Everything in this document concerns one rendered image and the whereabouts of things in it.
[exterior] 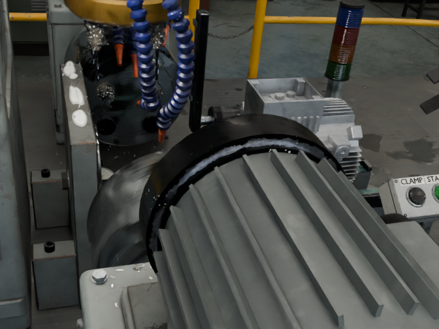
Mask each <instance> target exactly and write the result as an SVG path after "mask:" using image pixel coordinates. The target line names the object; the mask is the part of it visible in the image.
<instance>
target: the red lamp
mask: <svg viewBox="0 0 439 329"><path fill-rule="evenodd" d="M359 30H360V27H358V28H347V27H342V26H339V25H338V24H336V23H335V27H334V33H333V39H332V41H333V42H334V43H335V44H338V45H341V46H355V45H356V44H357V43H356V42H357V38H358V34H359Z"/></svg>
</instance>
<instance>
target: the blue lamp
mask: <svg viewBox="0 0 439 329"><path fill-rule="evenodd" d="M364 9H365V8H362V9H358V10H357V9H350V8H345V7H343V6H341V5H340V4H339V7H338V13H337V17H336V24H338V25H339V26H342V27H347V28H358V27H360V26H361V20H362V17H363V12H364Z"/></svg>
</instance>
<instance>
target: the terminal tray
mask: <svg viewBox="0 0 439 329"><path fill-rule="evenodd" d="M299 79H302V80H303V81H300V80H299ZM253 81H256V83H254V82H253ZM315 96H318V97H319V98H315ZM267 99H271V100H270V101H268V100H267ZM324 106H325V99H324V98H323V97H322V96H321V95H320V94H319V93H318V91H317V90H316V89H315V88H314V87H313V86H312V85H311V84H310V83H309V82H308V81H307V80H306V79H305V78H274V79H255V80H247V82H246V92H245V101H244V111H248V112H249V113H251V114H272V115H276V116H283V117H285V118H288V119H292V120H293V121H297V122H298V123H300V124H301V125H304V126H305V127H307V128H308V129H310V130H311V131H312V132H313V133H314V134H316V132H318V131H319V126H320V123H321V119H322V115H323V109H324Z"/></svg>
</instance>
